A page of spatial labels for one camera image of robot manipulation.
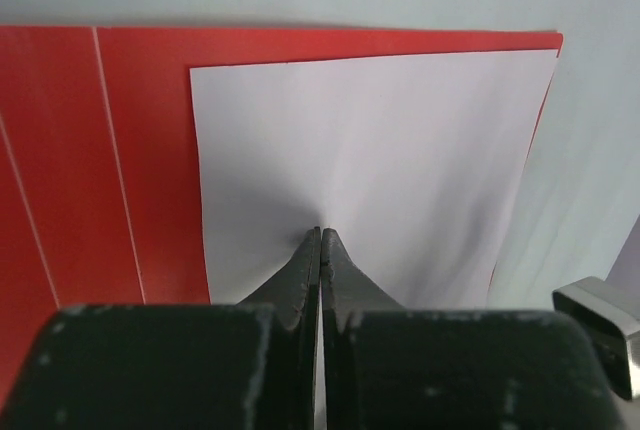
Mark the red file folder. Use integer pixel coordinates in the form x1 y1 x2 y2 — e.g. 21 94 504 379
1 26 563 392

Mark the white paper sheet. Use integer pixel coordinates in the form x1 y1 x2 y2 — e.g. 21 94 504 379
190 50 558 309

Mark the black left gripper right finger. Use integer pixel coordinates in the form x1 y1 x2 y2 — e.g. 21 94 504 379
321 228 626 429

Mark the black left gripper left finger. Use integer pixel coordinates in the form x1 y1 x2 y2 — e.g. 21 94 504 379
1 229 321 429

